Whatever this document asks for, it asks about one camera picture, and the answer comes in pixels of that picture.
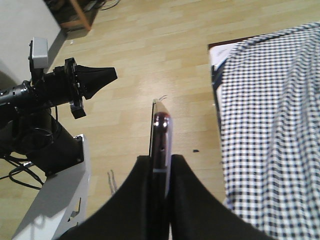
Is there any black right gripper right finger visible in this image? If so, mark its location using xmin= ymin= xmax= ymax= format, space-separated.
xmin=170 ymin=154 xmax=270 ymax=240

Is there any black floor cable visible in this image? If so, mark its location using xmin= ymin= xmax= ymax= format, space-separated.
xmin=0 ymin=152 xmax=46 ymax=190

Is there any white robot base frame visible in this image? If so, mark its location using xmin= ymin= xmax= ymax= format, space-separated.
xmin=12 ymin=134 xmax=91 ymax=240

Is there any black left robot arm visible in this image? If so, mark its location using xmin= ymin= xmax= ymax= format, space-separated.
xmin=0 ymin=58 xmax=118 ymax=176

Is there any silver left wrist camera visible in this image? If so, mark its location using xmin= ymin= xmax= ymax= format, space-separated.
xmin=28 ymin=37 xmax=50 ymax=69

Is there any wooden shelf unit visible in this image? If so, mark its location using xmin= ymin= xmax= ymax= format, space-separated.
xmin=43 ymin=0 xmax=99 ymax=32

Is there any black smartphone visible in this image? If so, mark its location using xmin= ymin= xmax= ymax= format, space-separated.
xmin=149 ymin=99 xmax=173 ymax=199

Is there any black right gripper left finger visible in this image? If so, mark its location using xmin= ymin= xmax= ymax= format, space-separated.
xmin=59 ymin=155 xmax=151 ymax=240

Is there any checkered duvet cover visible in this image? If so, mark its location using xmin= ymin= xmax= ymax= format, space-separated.
xmin=219 ymin=22 xmax=320 ymax=240

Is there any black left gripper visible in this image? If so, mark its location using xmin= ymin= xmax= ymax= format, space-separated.
xmin=40 ymin=57 xmax=118 ymax=119

